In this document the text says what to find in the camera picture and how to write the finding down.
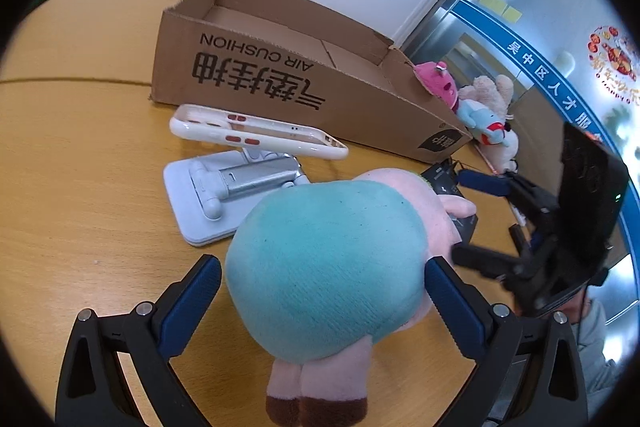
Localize small black box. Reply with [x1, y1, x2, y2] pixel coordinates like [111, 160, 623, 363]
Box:
[421, 158, 478, 244]

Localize pig plush teal body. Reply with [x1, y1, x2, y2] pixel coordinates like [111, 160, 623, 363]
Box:
[223, 167, 478, 427]

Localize light blue plush toy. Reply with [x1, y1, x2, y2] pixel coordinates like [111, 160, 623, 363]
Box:
[457, 100, 506, 145]

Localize person's light grey sleeve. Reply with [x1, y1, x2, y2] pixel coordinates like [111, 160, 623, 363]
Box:
[559, 289, 622, 419]

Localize beige teddy plush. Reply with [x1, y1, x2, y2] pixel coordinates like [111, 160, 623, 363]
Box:
[459, 75, 520, 174]

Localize pink plush toy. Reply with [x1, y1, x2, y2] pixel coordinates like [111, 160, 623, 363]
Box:
[413, 62, 459, 112]

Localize white folding phone stand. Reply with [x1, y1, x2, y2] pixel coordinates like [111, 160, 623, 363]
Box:
[163, 148, 309, 247]

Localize white phone case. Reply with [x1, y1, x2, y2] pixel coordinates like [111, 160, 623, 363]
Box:
[169, 104, 349, 160]

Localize cardboard box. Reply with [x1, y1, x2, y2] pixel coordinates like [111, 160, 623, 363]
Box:
[151, 0, 471, 162]

